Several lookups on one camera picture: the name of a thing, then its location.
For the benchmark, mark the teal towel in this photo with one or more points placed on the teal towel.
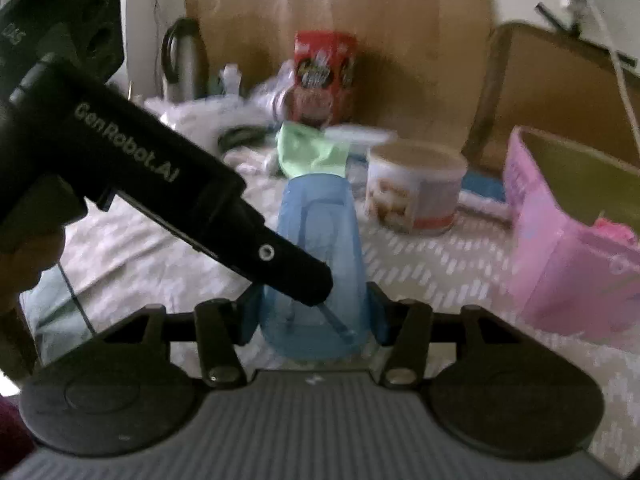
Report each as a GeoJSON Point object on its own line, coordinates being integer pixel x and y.
{"type": "Point", "coordinates": [482, 185]}

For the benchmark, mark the red snack box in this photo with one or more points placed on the red snack box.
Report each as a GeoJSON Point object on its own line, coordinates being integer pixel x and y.
{"type": "Point", "coordinates": [325, 77]}

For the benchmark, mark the round tin with white lid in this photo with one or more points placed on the round tin with white lid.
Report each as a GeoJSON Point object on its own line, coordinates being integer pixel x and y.
{"type": "Point", "coordinates": [412, 190]}

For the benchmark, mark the brown board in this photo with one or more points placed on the brown board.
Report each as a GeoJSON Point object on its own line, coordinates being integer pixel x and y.
{"type": "Point", "coordinates": [550, 90]}

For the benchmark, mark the wooden headboard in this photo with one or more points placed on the wooden headboard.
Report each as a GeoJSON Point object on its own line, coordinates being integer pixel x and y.
{"type": "Point", "coordinates": [350, 5]}

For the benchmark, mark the pink soft item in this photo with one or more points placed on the pink soft item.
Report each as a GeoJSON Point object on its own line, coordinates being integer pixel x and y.
{"type": "Point", "coordinates": [614, 230]}

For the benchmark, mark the green cloth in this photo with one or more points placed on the green cloth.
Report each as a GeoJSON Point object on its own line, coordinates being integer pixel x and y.
{"type": "Point", "coordinates": [305, 150]}

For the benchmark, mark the blue plastic cup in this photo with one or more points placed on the blue plastic cup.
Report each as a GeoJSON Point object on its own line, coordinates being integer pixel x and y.
{"type": "Point", "coordinates": [320, 220]}

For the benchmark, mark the white plastic bag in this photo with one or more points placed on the white plastic bag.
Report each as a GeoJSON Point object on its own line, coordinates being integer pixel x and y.
{"type": "Point", "coordinates": [205, 117]}

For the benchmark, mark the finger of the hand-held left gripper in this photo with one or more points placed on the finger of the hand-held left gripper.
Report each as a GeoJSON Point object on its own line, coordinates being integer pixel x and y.
{"type": "Point", "coordinates": [295, 272]}

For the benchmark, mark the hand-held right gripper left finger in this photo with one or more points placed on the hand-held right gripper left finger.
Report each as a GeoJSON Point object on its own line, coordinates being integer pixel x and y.
{"type": "Point", "coordinates": [250, 317]}

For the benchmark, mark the steel thermos flask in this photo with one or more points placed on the steel thermos flask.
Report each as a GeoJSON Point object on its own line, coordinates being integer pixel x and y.
{"type": "Point", "coordinates": [182, 60]}

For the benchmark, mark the printed blanket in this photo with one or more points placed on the printed blanket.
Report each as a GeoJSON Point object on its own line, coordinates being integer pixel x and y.
{"type": "Point", "coordinates": [165, 270]}

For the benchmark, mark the pink tin box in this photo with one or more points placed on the pink tin box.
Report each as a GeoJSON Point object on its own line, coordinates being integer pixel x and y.
{"type": "Point", "coordinates": [565, 250]}

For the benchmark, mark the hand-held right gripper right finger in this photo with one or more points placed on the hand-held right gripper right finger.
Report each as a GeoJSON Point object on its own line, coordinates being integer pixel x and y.
{"type": "Point", "coordinates": [376, 316]}

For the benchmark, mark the black tape strips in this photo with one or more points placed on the black tape strips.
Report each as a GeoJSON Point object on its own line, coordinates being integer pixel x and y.
{"type": "Point", "coordinates": [575, 30]}

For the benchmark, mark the person's left hand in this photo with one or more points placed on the person's left hand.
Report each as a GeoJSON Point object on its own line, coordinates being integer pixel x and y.
{"type": "Point", "coordinates": [27, 272]}

